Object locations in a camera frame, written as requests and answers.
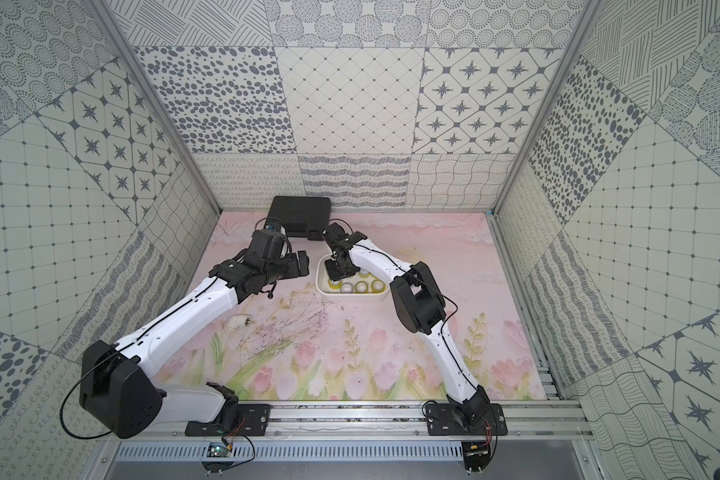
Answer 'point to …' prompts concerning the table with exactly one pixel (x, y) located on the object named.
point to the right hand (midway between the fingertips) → (340, 276)
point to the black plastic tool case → (300, 216)
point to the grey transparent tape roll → (364, 272)
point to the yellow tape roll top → (377, 281)
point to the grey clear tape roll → (346, 288)
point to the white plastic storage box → (323, 290)
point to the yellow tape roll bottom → (378, 286)
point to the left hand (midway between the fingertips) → (293, 255)
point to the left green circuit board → (219, 456)
